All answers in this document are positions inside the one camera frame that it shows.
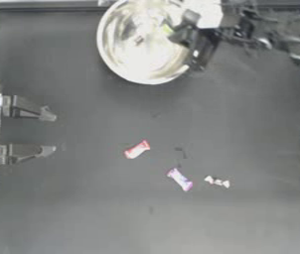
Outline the purple wrapped candy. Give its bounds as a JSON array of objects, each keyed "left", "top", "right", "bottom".
[{"left": 166, "top": 167, "right": 195, "bottom": 192}]

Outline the steel bowl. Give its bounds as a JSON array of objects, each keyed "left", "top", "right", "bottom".
[{"left": 95, "top": 0, "right": 203, "bottom": 85}]

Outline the red candy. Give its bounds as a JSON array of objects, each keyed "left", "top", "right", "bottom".
[{"left": 123, "top": 139, "right": 151, "bottom": 160}]

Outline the white twisted wrapper candy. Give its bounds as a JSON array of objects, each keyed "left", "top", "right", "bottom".
[
  {"left": 203, "top": 175, "right": 231, "bottom": 190},
  {"left": 131, "top": 35, "right": 146, "bottom": 46}
]

